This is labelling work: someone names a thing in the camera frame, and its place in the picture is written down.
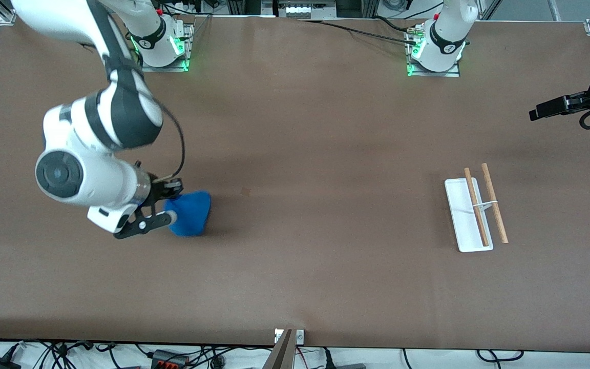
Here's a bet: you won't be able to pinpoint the blue microfibre towel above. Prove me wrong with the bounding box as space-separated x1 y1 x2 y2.
164 191 212 237

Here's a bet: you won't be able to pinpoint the white towel rack wooden rods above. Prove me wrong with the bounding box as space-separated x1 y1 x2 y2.
444 163 509 253

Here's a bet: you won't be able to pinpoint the red black connector block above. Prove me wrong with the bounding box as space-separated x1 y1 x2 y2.
152 350 191 369

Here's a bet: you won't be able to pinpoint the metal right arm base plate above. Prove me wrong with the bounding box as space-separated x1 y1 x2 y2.
139 23 193 72

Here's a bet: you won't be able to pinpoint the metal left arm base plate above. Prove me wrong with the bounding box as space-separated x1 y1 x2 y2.
406 31 461 78

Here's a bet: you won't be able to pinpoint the white metal mounting bracket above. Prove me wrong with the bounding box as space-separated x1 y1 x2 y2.
275 329 305 344

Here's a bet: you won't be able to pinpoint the thick black table cable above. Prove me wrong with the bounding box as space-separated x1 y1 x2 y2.
374 15 418 34

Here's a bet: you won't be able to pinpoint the grey angled post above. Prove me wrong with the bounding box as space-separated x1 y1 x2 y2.
263 329 296 369

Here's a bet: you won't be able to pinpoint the thin black table cable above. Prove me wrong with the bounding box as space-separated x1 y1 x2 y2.
299 19 418 46

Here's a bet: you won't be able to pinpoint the black looped floor cable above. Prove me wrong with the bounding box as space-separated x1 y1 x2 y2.
477 350 524 362

